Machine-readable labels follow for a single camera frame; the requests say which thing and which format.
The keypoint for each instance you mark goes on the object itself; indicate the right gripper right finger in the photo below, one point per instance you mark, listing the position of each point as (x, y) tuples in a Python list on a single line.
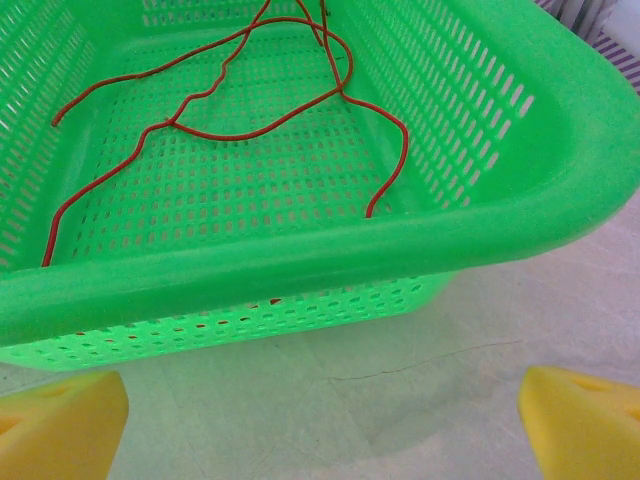
[(585, 430)]

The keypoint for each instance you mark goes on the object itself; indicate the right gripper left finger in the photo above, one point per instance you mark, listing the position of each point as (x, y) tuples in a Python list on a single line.
[(55, 430)]

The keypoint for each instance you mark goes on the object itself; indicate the green plastic basket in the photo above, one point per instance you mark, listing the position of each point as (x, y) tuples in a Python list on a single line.
[(500, 235)]

